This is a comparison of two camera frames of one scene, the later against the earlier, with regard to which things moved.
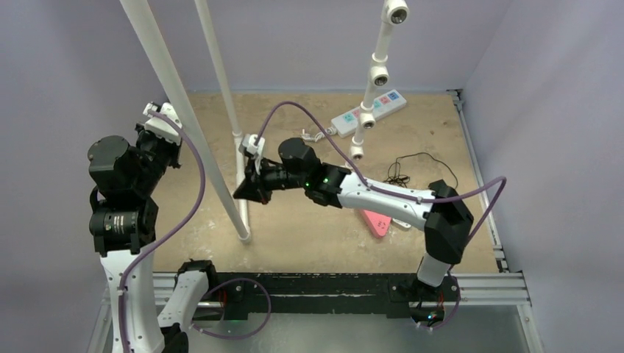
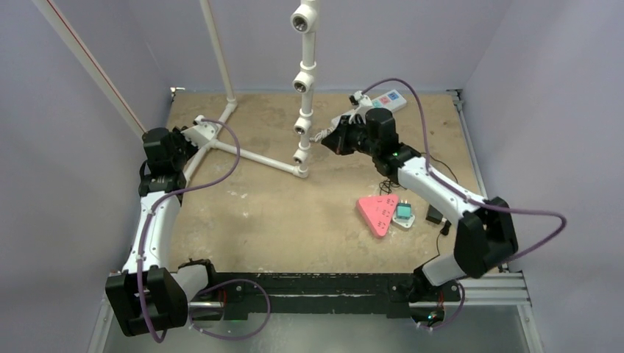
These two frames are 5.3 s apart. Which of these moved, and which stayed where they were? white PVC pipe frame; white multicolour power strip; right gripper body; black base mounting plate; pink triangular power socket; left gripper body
Moved: right gripper body; left gripper body; white PVC pipe frame
Stayed: white multicolour power strip; pink triangular power socket; black base mounting plate
